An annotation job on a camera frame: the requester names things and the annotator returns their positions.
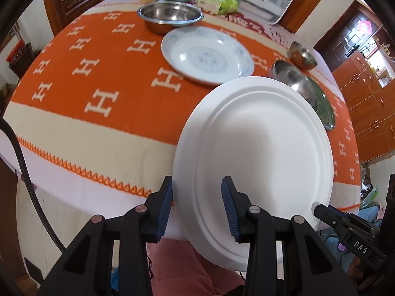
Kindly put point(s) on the medium steel bowl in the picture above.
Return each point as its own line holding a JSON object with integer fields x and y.
{"x": 290, "y": 75}

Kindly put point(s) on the green tissue pack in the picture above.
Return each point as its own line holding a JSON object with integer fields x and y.
{"x": 216, "y": 3}

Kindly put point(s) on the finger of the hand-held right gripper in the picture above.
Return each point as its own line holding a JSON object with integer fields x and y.
{"x": 328, "y": 214}

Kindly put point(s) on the red plastic crate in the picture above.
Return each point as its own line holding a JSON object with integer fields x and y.
{"x": 17, "y": 52}

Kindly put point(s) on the white countertop sterilizer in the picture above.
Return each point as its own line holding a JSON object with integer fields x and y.
{"x": 262, "y": 3}

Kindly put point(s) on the small steel bowl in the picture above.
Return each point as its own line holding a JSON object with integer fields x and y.
{"x": 304, "y": 56}

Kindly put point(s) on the white red printed tablecloth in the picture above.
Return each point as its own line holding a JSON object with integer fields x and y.
{"x": 253, "y": 26}

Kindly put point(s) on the orange patterned blanket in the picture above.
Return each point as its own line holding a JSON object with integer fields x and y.
{"x": 108, "y": 67}

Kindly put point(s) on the large steel bowl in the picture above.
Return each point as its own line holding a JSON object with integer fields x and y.
{"x": 169, "y": 14}

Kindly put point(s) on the dark green plate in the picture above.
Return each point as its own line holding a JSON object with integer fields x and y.
{"x": 325, "y": 108}

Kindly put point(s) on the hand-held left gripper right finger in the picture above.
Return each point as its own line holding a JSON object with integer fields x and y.
{"x": 230, "y": 209}

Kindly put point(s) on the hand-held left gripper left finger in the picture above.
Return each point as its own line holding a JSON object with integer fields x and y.
{"x": 163, "y": 209}

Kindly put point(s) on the white paper plate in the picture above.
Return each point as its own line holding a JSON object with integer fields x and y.
{"x": 262, "y": 160}

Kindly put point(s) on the pink pants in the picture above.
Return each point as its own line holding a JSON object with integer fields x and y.
{"x": 172, "y": 268}

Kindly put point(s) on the blue patterned porcelain plate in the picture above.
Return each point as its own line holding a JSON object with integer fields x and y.
{"x": 206, "y": 55}

